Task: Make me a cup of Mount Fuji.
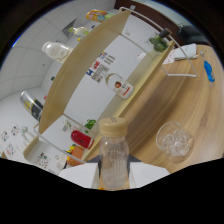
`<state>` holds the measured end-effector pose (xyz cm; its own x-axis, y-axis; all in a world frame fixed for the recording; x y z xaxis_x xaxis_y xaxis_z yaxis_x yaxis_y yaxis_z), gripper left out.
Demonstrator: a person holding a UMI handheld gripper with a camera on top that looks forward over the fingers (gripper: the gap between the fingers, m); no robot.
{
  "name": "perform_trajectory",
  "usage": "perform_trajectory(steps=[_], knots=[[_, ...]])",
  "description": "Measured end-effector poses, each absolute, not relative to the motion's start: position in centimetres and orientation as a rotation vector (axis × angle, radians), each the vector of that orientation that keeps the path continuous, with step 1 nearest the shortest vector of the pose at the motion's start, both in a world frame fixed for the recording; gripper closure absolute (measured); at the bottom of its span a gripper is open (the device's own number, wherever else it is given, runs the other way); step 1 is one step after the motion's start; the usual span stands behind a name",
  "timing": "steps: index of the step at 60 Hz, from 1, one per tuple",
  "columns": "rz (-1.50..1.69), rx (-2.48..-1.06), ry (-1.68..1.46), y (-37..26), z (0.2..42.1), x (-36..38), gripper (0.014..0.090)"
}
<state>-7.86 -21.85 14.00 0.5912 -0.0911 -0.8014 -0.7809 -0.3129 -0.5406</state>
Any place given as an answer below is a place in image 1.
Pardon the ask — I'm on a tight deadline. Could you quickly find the red liquid bottle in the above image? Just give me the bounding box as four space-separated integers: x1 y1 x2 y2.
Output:
70 129 95 150

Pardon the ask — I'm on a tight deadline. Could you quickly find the two-tier wooden shelf rack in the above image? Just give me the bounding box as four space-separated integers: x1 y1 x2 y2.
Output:
23 6 198 166

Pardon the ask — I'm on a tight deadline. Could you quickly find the white notebook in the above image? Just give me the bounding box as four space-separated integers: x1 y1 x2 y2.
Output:
163 43 198 65

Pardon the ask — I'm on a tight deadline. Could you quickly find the wooden wall shelf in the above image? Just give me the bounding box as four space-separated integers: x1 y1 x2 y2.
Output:
22 134 40 160

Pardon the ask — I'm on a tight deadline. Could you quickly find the ceiling air vent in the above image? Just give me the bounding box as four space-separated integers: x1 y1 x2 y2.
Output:
62 18 78 37

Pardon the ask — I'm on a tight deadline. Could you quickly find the black office chair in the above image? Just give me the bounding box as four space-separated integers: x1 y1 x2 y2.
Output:
178 23 209 46

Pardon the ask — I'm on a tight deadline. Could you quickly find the green succulent plant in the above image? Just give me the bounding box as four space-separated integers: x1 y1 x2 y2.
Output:
148 34 169 53

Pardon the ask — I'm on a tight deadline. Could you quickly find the green potted plant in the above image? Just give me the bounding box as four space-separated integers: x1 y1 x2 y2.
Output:
84 119 97 130

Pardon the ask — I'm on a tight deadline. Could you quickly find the large clear bottle beige cap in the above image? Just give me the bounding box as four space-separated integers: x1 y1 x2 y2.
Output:
98 116 130 190

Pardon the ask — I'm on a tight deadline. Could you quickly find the clear bottle red label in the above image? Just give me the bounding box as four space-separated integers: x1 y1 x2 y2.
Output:
105 72 135 100

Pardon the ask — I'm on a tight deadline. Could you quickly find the clear glass with ice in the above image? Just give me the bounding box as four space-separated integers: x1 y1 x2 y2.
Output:
155 121 195 164

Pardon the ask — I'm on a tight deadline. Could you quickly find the yellow snack bag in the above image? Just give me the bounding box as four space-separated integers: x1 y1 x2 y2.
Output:
85 8 116 23

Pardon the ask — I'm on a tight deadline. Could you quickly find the blue liquid bottle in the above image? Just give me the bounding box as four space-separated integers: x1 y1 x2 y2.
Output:
199 50 216 88

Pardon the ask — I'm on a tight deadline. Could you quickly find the brown door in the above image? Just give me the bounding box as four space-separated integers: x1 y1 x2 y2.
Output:
114 0 188 38

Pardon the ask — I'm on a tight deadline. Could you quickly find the clear bottle green cap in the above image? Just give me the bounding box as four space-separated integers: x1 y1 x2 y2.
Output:
68 26 90 38

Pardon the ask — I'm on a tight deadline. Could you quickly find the white milk bottle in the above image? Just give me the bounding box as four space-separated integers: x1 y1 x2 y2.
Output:
41 40 74 64

